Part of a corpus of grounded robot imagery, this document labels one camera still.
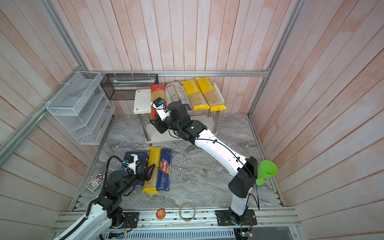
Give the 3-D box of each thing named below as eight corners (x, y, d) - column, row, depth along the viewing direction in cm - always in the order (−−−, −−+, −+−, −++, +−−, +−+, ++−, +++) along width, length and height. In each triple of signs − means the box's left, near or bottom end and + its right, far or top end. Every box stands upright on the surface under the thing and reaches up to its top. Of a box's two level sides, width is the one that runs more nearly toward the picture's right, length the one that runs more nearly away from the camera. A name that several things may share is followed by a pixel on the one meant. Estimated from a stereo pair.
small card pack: (87, 188, 86) (85, 187, 84) (101, 173, 91) (100, 172, 89) (92, 192, 84) (90, 191, 82) (107, 177, 90) (105, 176, 88)
